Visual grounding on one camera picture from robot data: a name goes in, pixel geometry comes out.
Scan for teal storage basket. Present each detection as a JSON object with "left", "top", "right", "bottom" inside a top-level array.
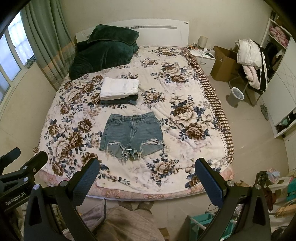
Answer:
[{"left": 188, "top": 211, "right": 238, "bottom": 241}]

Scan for white puffer jacket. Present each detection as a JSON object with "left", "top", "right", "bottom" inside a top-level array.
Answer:
[{"left": 236, "top": 39, "right": 262, "bottom": 70}]

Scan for small table lamp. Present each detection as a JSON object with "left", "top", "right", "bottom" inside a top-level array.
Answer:
[{"left": 198, "top": 36, "right": 208, "bottom": 49}]

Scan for white wardrobe shelf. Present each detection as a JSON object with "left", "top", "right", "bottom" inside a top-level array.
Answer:
[{"left": 261, "top": 19, "right": 295, "bottom": 138}]

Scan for dark green velvet blanket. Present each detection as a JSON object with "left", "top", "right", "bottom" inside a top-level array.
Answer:
[{"left": 69, "top": 24, "right": 139, "bottom": 80}]

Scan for blue denim shorts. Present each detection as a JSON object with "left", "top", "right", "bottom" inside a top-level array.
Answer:
[{"left": 99, "top": 111, "right": 165, "bottom": 162}]

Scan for dark green folded pants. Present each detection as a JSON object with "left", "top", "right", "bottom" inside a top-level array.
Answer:
[{"left": 100, "top": 95, "right": 138, "bottom": 105}]

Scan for operator quilted trousers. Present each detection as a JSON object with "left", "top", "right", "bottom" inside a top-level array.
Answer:
[{"left": 62, "top": 200, "right": 166, "bottom": 241}]

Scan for white folded pants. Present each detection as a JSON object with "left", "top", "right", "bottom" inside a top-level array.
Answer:
[{"left": 100, "top": 77, "right": 139, "bottom": 100}]

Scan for grey waste bin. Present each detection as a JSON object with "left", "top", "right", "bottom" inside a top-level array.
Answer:
[{"left": 227, "top": 87, "right": 244, "bottom": 108}]

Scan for pink clothes on shelf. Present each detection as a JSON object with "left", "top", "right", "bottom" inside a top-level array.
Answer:
[{"left": 269, "top": 26, "right": 289, "bottom": 47}]

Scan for green curtain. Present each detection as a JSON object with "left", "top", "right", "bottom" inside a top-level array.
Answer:
[{"left": 21, "top": 0, "right": 75, "bottom": 90}]

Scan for floral bed quilt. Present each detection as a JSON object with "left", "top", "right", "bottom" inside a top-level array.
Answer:
[{"left": 37, "top": 46, "right": 234, "bottom": 201}]

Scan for white nightstand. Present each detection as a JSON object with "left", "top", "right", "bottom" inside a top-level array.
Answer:
[{"left": 189, "top": 49, "right": 216, "bottom": 76}]

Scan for brown cardboard box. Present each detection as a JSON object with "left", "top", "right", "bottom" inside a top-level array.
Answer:
[{"left": 211, "top": 46, "right": 240, "bottom": 82}]

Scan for chair with clothes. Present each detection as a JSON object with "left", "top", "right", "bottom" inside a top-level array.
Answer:
[{"left": 228, "top": 42, "right": 269, "bottom": 106}]

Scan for window with white frame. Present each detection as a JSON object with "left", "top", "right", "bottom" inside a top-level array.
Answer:
[{"left": 0, "top": 11, "right": 36, "bottom": 103}]

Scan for white bed headboard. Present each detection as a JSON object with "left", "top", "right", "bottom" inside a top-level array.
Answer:
[{"left": 75, "top": 18, "right": 190, "bottom": 48}]

